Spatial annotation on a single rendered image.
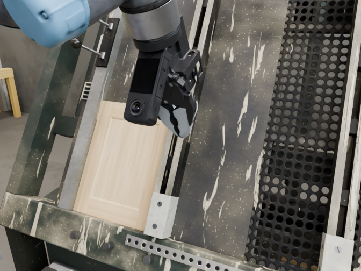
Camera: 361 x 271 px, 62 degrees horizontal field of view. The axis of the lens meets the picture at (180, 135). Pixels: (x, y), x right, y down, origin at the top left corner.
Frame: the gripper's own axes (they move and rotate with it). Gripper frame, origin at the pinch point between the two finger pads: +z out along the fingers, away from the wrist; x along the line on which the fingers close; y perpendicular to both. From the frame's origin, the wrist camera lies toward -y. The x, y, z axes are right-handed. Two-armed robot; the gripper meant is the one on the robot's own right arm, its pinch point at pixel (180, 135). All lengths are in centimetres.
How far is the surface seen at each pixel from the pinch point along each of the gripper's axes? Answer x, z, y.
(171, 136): 19.1, 25.6, 19.2
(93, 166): 48, 36, 7
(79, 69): 302, 161, 207
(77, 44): 59, 5, 34
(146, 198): 24.4, 40.1, 3.5
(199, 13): 21, 5, 56
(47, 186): 209, 169, 39
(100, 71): 56, 17, 35
